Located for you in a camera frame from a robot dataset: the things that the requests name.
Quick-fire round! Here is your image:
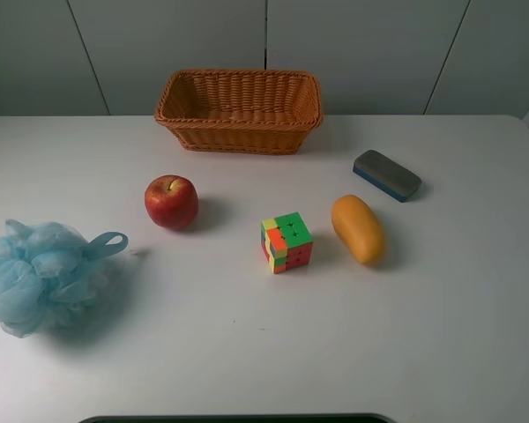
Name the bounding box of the multicoloured puzzle cube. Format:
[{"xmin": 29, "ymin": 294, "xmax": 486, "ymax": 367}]
[{"xmin": 260, "ymin": 211, "xmax": 314, "ymax": 274}]

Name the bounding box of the black curved bar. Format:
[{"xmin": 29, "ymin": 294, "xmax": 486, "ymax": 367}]
[{"xmin": 81, "ymin": 413, "xmax": 392, "ymax": 423}]

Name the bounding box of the light blue bath loofah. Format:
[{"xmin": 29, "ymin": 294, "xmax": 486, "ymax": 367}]
[{"xmin": 0, "ymin": 219, "xmax": 129, "ymax": 338}]

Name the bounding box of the red apple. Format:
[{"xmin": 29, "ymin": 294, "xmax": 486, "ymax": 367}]
[{"xmin": 145, "ymin": 174, "xmax": 198, "ymax": 231}]

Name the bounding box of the grey blue board eraser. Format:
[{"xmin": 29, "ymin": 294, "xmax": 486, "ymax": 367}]
[{"xmin": 353, "ymin": 150, "xmax": 422, "ymax": 203}]

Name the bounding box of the brown wicker basket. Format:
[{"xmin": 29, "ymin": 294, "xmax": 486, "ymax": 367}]
[{"xmin": 154, "ymin": 70, "xmax": 323, "ymax": 155}]

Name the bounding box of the yellow orange mango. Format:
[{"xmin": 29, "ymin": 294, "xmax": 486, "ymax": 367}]
[{"xmin": 331, "ymin": 195, "xmax": 386, "ymax": 266}]

